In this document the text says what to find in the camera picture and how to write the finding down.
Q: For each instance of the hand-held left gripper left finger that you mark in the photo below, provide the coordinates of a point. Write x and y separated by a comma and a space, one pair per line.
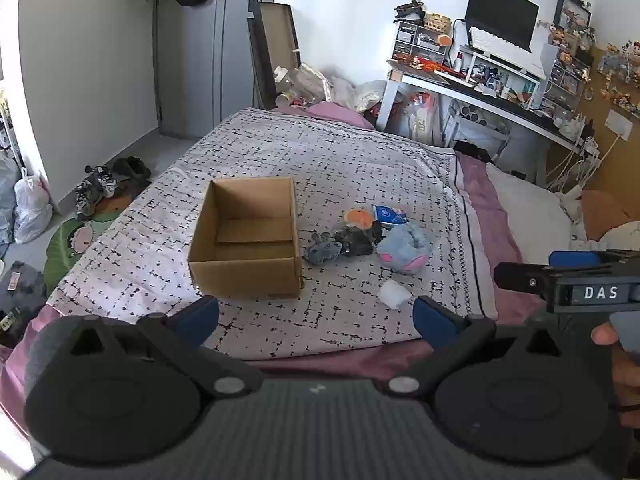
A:
197, 316

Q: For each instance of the person's right hand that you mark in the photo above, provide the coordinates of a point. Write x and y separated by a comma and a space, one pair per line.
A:
605, 333

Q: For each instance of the pile of shoes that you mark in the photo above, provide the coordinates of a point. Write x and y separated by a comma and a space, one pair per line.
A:
107, 182

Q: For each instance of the white power strip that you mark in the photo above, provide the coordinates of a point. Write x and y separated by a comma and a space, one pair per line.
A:
591, 145

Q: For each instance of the burger plush toy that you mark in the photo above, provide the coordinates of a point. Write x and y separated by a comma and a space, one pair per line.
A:
359, 217

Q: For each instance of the clear drawer organiser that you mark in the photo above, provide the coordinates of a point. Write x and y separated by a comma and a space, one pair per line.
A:
417, 40

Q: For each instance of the grey plush toy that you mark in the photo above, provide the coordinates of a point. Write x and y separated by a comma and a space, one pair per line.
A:
322, 251

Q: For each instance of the green cartoon floor mat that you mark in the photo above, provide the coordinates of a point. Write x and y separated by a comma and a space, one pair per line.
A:
70, 247

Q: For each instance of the person's right forearm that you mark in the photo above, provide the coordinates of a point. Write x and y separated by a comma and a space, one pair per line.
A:
627, 380

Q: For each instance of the black and white printed blanket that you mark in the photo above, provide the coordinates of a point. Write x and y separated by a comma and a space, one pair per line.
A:
350, 160

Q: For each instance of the black monitor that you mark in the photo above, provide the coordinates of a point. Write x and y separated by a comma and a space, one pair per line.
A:
502, 10

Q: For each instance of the clear plastic bottle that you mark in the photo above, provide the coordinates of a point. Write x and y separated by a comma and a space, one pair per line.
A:
284, 77

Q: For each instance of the large flat cardboard box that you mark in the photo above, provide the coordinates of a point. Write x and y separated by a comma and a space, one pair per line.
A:
272, 50

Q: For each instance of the white soft toy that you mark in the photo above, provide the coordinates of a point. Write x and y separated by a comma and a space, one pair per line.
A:
394, 292

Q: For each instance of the black soft toy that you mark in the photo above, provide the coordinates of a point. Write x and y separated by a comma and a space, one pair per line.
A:
357, 242

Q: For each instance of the woven basket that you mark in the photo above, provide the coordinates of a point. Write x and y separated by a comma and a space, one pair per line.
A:
437, 21

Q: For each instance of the pile of plastic bags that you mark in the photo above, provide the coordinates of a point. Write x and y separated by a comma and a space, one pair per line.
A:
345, 87

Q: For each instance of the white plastic bag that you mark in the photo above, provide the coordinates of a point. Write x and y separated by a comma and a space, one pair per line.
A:
31, 205

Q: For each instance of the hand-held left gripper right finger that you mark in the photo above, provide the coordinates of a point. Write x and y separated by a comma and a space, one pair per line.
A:
434, 320

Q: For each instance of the white keyboard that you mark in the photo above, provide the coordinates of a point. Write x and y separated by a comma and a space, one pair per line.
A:
497, 41

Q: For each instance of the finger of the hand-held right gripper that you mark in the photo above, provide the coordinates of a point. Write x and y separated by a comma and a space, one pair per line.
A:
522, 277
574, 258

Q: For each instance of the grey door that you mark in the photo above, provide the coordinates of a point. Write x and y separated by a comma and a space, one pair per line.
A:
210, 60

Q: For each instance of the white desk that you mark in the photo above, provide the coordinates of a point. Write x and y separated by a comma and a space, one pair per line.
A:
500, 105

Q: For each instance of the white pillow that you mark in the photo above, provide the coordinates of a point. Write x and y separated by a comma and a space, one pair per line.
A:
530, 205

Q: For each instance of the white wall socket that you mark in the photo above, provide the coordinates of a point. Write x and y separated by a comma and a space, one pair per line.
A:
620, 124

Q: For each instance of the blue tissue packet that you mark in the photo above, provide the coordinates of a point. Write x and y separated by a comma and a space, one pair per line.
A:
391, 215

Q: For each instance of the white desk shelf riser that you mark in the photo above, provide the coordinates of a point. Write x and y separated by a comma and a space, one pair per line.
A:
505, 67

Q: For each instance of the framed picture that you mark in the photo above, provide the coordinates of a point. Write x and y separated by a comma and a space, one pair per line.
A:
572, 12

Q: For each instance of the blue plush toy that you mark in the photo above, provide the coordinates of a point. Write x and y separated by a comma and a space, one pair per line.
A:
405, 247

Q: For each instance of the orange cushion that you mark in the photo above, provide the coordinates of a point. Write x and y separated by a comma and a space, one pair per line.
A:
602, 210

